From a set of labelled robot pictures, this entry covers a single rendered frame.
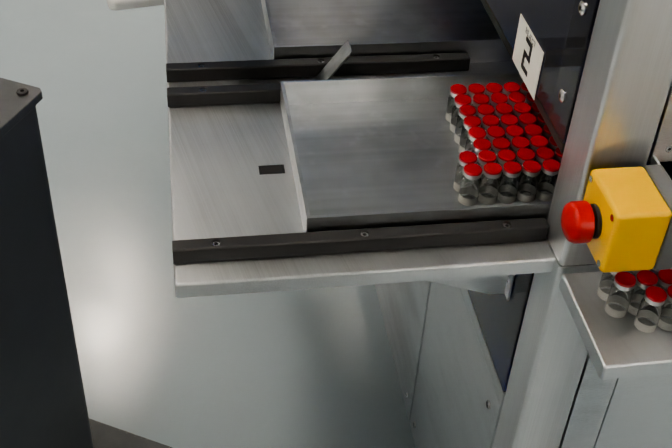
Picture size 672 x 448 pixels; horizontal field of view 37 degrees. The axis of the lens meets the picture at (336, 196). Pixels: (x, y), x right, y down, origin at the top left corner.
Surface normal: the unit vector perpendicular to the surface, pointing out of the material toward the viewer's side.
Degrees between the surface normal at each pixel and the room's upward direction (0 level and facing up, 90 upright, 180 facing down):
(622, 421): 90
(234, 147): 0
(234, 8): 0
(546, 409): 90
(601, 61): 90
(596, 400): 90
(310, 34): 0
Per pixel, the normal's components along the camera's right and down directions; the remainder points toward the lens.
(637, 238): 0.15, 0.63
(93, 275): 0.05, -0.77
